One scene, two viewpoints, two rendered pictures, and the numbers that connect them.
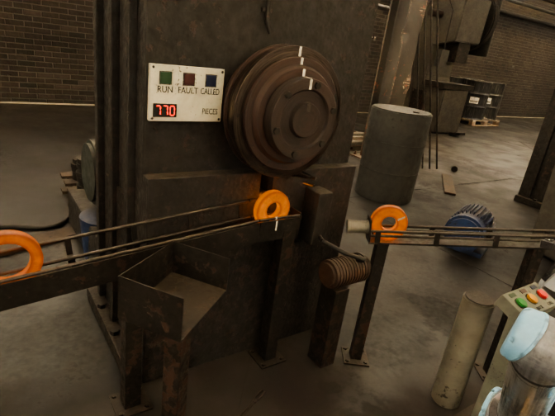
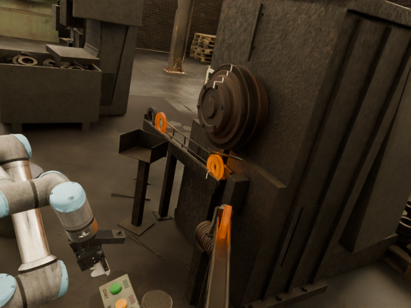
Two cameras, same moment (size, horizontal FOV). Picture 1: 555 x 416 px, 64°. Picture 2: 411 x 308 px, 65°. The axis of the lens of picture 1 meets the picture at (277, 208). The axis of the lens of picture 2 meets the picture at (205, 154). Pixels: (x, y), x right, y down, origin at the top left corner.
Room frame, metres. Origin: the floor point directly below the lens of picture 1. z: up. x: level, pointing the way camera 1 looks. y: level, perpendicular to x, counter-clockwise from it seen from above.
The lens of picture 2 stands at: (1.68, -1.76, 1.57)
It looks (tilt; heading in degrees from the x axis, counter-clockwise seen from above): 23 degrees down; 94
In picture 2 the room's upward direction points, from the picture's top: 12 degrees clockwise
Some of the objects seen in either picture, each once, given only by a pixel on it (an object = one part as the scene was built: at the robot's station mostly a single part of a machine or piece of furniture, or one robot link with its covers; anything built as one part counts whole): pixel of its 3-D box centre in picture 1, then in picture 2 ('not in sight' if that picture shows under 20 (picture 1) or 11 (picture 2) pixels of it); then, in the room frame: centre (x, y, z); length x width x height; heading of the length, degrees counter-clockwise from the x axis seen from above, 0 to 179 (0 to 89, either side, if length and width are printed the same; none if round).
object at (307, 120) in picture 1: (301, 119); (212, 107); (1.55, -0.04, 1.11); 0.28 x 0.06 x 0.28; 127
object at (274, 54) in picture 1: (286, 113); (227, 107); (1.63, 0.02, 1.11); 0.47 x 0.06 x 0.47; 127
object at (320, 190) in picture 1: (315, 215); (234, 195); (1.78, -0.16, 0.68); 0.11 x 0.08 x 0.24; 37
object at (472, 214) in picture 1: (471, 227); not in sight; (3.31, -1.54, 0.17); 0.57 x 0.31 x 0.34; 147
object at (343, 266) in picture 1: (336, 309); (205, 269); (1.72, -0.33, 0.27); 0.22 x 0.13 x 0.53; 127
